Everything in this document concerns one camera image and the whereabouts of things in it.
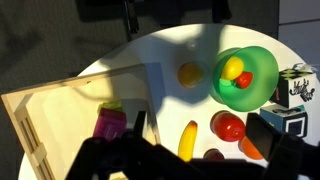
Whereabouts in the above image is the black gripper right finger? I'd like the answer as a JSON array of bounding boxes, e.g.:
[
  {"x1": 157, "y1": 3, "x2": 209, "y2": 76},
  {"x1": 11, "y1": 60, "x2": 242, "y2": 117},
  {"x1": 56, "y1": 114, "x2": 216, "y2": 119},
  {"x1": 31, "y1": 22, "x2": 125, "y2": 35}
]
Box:
[{"x1": 245, "y1": 112, "x2": 282, "y2": 162}]

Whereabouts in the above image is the light wooden tray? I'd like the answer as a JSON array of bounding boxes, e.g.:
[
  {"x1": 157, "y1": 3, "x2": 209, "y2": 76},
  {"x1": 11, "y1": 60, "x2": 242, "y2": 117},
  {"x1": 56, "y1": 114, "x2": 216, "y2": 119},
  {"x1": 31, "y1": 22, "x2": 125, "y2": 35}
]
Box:
[{"x1": 0, "y1": 63, "x2": 162, "y2": 180}]

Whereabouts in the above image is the red strawberry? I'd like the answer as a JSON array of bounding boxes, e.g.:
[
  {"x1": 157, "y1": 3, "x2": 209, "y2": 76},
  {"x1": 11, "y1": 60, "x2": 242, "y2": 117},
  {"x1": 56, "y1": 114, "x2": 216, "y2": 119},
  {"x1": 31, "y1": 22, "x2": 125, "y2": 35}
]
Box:
[{"x1": 234, "y1": 71, "x2": 254, "y2": 90}]

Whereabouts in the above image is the yellow banana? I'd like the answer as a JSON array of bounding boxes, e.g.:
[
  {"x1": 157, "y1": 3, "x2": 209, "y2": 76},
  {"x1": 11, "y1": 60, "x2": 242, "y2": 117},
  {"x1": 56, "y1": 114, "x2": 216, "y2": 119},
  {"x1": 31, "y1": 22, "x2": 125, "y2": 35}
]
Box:
[{"x1": 177, "y1": 120, "x2": 199, "y2": 163}]

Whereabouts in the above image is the green translucent bowl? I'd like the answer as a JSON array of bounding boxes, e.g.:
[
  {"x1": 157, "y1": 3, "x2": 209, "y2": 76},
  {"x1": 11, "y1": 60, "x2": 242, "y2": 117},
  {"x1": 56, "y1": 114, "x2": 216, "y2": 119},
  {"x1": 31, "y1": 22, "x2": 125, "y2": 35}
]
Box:
[{"x1": 209, "y1": 45, "x2": 280, "y2": 113}]

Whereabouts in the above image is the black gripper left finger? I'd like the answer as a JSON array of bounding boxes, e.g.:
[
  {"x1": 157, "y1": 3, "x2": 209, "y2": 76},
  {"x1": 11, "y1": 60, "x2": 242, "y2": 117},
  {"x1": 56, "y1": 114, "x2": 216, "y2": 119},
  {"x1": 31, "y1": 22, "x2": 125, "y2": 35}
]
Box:
[{"x1": 133, "y1": 110, "x2": 148, "y2": 138}]

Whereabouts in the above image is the black-and-white zebra print cube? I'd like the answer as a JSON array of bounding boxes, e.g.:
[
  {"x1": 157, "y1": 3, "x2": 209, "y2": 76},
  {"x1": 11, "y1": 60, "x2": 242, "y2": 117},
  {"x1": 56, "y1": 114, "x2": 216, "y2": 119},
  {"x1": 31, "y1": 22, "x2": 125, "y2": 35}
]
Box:
[{"x1": 269, "y1": 63, "x2": 317, "y2": 109}]

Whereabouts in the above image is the lime green cube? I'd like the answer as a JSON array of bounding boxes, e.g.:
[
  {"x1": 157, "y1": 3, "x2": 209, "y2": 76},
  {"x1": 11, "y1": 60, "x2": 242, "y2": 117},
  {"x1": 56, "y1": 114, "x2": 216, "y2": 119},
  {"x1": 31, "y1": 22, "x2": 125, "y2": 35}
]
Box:
[{"x1": 97, "y1": 99, "x2": 124, "y2": 114}]

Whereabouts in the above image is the red apple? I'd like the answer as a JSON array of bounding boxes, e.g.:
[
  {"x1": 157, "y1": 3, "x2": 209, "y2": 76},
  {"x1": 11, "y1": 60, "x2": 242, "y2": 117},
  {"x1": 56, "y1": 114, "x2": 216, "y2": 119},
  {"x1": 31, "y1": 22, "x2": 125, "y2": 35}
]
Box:
[{"x1": 210, "y1": 110, "x2": 247, "y2": 143}]

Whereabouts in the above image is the yellow lemon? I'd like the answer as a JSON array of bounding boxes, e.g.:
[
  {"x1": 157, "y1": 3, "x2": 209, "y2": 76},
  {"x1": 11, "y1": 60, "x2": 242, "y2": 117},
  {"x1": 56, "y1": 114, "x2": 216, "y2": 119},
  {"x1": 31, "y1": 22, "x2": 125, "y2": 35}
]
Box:
[{"x1": 220, "y1": 55, "x2": 245, "y2": 81}]

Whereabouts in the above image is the black bar clamp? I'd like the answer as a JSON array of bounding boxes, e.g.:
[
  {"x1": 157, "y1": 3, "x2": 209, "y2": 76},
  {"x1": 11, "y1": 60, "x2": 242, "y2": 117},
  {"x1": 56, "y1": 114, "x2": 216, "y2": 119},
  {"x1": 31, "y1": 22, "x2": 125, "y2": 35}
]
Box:
[{"x1": 122, "y1": 0, "x2": 140, "y2": 34}]

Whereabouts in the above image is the dark purple plum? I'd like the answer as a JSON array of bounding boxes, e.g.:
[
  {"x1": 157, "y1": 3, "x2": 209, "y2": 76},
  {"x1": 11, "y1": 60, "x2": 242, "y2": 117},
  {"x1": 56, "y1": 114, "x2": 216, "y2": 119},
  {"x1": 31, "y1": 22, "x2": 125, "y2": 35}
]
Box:
[{"x1": 203, "y1": 148, "x2": 226, "y2": 161}]

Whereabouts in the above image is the yellow-orange round fruit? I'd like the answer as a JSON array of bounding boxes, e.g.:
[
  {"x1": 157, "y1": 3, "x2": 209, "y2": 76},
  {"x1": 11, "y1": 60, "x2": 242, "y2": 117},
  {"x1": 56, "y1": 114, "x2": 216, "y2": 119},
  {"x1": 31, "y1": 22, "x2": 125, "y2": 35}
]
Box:
[{"x1": 176, "y1": 61, "x2": 204, "y2": 89}]

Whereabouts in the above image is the magenta cube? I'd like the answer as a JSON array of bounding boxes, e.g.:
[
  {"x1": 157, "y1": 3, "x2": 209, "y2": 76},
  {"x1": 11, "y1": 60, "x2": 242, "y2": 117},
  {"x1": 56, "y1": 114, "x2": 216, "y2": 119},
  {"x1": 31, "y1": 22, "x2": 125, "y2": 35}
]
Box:
[{"x1": 93, "y1": 108, "x2": 128, "y2": 141}]

